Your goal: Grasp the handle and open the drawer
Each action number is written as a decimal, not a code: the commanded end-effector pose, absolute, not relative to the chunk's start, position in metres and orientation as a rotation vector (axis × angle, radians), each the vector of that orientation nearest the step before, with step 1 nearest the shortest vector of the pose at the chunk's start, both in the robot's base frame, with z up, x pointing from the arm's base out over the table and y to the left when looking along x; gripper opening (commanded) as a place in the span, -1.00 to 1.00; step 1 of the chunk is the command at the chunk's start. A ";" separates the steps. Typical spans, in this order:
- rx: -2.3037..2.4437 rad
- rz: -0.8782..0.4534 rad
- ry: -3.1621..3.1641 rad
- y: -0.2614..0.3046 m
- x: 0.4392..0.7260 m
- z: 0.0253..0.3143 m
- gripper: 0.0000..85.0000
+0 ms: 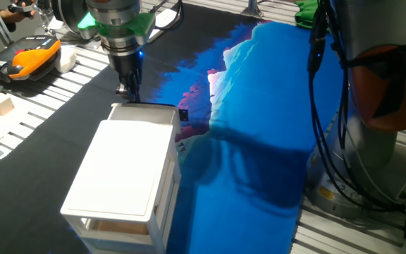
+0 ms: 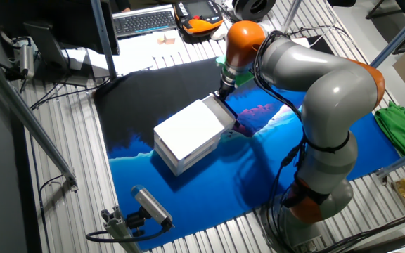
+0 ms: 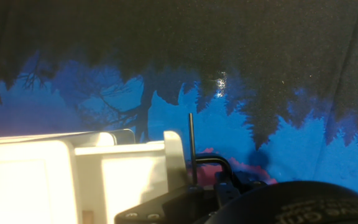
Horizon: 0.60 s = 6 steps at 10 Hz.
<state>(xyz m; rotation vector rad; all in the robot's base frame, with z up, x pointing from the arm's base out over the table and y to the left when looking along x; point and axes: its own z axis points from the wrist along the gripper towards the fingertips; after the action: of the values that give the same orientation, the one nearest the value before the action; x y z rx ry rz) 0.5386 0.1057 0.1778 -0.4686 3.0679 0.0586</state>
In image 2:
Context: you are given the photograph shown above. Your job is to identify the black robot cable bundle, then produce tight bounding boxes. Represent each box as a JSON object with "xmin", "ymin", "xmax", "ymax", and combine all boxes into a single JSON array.
[{"xmin": 253, "ymin": 30, "xmax": 316, "ymax": 253}]

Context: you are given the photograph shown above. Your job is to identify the short aluminium profile stub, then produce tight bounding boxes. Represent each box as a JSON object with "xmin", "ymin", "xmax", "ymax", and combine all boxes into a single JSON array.
[{"xmin": 100, "ymin": 206, "xmax": 142, "ymax": 253}]

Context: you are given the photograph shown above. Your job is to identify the black camera cable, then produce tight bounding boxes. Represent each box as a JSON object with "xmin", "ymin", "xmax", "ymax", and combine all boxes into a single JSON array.
[{"xmin": 85, "ymin": 224, "xmax": 170, "ymax": 244}]

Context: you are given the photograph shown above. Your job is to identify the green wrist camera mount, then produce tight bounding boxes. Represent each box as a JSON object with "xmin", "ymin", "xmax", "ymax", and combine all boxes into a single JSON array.
[{"xmin": 215, "ymin": 56, "xmax": 255, "ymax": 89}]

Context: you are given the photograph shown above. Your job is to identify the black plug cable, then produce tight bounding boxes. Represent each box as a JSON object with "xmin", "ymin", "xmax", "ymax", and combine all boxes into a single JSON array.
[{"xmin": 0, "ymin": 52, "xmax": 27, "ymax": 82}]

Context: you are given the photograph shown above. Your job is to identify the dark floor beam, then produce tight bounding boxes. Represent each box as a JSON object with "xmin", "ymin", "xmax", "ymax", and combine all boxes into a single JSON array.
[{"xmin": 345, "ymin": 231, "xmax": 405, "ymax": 253}]

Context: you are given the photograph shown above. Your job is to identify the silver depth camera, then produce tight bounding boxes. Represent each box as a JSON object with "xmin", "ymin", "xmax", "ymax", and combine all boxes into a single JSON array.
[{"xmin": 11, "ymin": 36, "xmax": 37, "ymax": 81}]

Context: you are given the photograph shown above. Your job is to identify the black computer monitor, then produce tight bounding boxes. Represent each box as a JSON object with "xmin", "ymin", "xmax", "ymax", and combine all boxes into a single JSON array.
[{"xmin": 0, "ymin": 0, "xmax": 121, "ymax": 56}]

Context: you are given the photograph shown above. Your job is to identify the black round spool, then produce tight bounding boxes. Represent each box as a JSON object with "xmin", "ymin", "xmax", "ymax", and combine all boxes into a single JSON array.
[{"xmin": 231, "ymin": 0, "xmax": 277, "ymax": 22}]

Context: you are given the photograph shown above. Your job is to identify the blue grey aluminium frame bar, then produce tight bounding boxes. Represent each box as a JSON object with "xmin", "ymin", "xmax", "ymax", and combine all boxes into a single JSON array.
[
  {"xmin": 375, "ymin": 144, "xmax": 405, "ymax": 179},
  {"xmin": 369, "ymin": 2, "xmax": 405, "ymax": 70}
]

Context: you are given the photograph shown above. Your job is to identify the orange black teach pendant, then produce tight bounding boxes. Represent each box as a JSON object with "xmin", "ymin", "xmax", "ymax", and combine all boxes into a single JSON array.
[{"xmin": 173, "ymin": 0, "xmax": 224, "ymax": 36}]

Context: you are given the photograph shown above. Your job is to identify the black camera ball mount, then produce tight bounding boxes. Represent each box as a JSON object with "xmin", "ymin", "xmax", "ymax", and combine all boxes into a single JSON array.
[{"xmin": 124, "ymin": 207, "xmax": 148, "ymax": 237}]

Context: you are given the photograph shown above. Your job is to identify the white paper sheet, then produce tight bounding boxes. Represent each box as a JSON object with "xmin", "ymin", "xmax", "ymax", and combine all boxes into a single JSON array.
[{"xmin": 63, "ymin": 30, "xmax": 193, "ymax": 77}]

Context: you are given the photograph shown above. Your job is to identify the white power box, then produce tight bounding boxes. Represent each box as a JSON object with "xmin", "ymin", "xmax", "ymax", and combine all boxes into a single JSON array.
[{"xmin": 291, "ymin": 37, "xmax": 311, "ymax": 49}]

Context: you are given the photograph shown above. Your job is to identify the silver camera with blue cap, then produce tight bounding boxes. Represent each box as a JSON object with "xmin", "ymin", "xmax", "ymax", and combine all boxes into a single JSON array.
[{"xmin": 130, "ymin": 185, "xmax": 174, "ymax": 229}]

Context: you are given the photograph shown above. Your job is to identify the blue forest print mat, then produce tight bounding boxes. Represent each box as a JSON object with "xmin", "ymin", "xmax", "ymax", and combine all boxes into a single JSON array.
[{"xmin": 93, "ymin": 58, "xmax": 402, "ymax": 251}]

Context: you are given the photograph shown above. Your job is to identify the silver slanted frame post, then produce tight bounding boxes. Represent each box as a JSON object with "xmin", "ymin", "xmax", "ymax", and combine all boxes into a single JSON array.
[{"xmin": 280, "ymin": 0, "xmax": 302, "ymax": 34}]

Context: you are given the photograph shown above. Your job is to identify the white drawer cabinet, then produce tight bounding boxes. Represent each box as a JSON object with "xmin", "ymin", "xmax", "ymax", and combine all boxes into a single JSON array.
[{"xmin": 153, "ymin": 99, "xmax": 224, "ymax": 177}]

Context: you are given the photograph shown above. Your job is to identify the thin black desk cables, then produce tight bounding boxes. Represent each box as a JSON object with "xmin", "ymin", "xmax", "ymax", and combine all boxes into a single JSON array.
[{"xmin": 29, "ymin": 75, "xmax": 113, "ymax": 110}]

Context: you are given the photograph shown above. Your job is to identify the upright aluminium frame post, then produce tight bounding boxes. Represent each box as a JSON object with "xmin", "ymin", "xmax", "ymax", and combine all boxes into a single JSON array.
[{"xmin": 89, "ymin": 0, "xmax": 118, "ymax": 80}]

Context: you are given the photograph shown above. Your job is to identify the black flat sheet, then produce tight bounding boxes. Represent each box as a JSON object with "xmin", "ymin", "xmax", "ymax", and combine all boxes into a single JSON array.
[{"xmin": 307, "ymin": 34, "xmax": 334, "ymax": 58}]

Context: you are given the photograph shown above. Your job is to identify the long diagonal aluminium bar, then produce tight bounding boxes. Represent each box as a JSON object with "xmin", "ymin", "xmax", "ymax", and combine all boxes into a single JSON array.
[{"xmin": 0, "ymin": 51, "xmax": 79, "ymax": 193}]

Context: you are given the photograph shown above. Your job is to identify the grey monitor stand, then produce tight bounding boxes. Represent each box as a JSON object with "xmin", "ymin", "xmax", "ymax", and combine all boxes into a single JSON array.
[{"xmin": 22, "ymin": 20, "xmax": 89, "ymax": 88}]

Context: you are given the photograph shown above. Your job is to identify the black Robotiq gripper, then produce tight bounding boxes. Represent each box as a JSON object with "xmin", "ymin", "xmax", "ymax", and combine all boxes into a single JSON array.
[{"xmin": 215, "ymin": 81, "xmax": 237, "ymax": 105}]

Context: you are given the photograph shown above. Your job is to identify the black computer keyboard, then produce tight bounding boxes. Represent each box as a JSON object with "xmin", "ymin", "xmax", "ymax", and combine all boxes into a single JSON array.
[{"xmin": 112, "ymin": 5, "xmax": 178, "ymax": 39}]

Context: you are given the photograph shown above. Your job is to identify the green cloth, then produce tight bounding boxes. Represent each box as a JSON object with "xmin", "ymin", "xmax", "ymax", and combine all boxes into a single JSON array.
[{"xmin": 374, "ymin": 101, "xmax": 405, "ymax": 173}]

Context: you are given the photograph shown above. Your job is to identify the black floor cable bundle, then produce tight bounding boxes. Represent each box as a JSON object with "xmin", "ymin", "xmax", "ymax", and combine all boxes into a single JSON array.
[{"xmin": 314, "ymin": 209, "xmax": 405, "ymax": 253}]

